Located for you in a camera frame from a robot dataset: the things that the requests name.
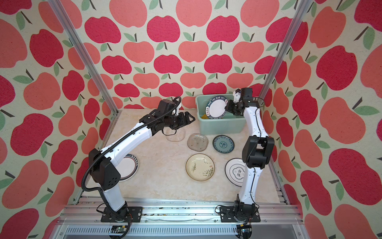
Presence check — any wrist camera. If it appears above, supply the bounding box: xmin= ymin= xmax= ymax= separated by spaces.
xmin=172 ymin=106 xmax=181 ymax=116
xmin=233 ymin=88 xmax=253 ymax=103

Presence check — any aluminium frame post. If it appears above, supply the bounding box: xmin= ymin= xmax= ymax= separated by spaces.
xmin=259 ymin=0 xmax=313 ymax=98
xmin=48 ymin=0 xmax=118 ymax=116

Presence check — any left aluminium frame post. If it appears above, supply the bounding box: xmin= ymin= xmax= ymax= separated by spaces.
xmin=48 ymin=0 xmax=118 ymax=116

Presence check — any cream plate with plant drawing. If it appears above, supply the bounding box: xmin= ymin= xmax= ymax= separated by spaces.
xmin=186 ymin=153 xmax=215 ymax=182

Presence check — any white plate dark rim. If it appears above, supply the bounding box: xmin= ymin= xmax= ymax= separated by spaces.
xmin=206 ymin=95 xmax=228 ymax=119

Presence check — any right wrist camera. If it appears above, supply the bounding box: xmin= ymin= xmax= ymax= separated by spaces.
xmin=233 ymin=88 xmax=253 ymax=103

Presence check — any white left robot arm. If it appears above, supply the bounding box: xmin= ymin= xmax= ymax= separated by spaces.
xmin=81 ymin=97 xmax=196 ymax=220

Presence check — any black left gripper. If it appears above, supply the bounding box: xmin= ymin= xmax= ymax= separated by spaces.
xmin=164 ymin=112 xmax=196 ymax=129

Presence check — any clear grey glass plate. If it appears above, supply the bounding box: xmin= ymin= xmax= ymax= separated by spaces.
xmin=187 ymin=133 xmax=209 ymax=152

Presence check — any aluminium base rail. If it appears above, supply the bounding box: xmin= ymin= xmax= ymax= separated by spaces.
xmin=51 ymin=197 xmax=308 ymax=239

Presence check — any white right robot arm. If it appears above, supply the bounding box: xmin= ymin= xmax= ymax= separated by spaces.
xmin=225 ymin=100 xmax=275 ymax=221

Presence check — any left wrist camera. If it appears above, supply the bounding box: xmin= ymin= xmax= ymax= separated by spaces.
xmin=172 ymin=106 xmax=181 ymax=116

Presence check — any small blue floral plate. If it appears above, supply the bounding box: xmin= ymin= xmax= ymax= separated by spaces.
xmin=212 ymin=134 xmax=235 ymax=154

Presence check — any mint green plastic bin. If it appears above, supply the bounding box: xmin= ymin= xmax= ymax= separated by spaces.
xmin=196 ymin=95 xmax=246 ymax=135

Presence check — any white plate with black rings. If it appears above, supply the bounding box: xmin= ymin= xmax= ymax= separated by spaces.
xmin=225 ymin=158 xmax=246 ymax=187

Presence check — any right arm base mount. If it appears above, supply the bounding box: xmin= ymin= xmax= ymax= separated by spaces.
xmin=215 ymin=204 xmax=261 ymax=224

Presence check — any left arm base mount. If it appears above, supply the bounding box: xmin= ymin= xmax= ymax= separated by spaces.
xmin=100 ymin=207 xmax=143 ymax=223

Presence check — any clear round glass plate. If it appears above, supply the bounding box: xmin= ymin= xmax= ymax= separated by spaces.
xmin=164 ymin=127 xmax=186 ymax=142

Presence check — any right aluminium frame post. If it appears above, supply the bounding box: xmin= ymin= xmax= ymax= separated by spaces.
xmin=259 ymin=0 xmax=313 ymax=98

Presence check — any white plate green rim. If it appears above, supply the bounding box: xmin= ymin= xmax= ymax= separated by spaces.
xmin=116 ymin=154 xmax=139 ymax=181

